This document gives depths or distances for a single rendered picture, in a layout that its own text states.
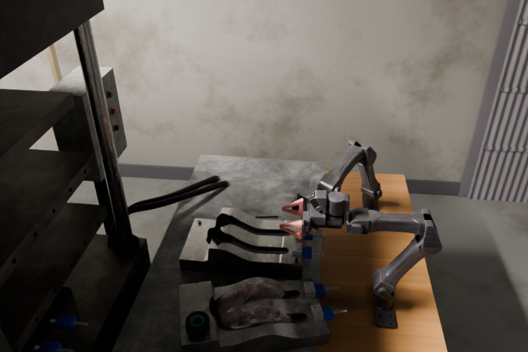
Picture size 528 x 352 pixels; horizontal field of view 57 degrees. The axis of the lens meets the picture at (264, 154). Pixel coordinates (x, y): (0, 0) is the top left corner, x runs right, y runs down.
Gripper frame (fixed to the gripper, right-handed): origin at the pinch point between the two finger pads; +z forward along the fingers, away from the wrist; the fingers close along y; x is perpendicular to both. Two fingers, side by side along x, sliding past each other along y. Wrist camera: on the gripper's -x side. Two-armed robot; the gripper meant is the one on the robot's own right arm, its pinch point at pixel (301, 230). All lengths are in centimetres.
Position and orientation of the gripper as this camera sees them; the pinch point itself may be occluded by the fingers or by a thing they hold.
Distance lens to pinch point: 205.2
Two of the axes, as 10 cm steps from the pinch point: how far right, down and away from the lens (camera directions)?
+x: 8.6, 4.8, 1.6
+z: -4.9, 7.1, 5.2
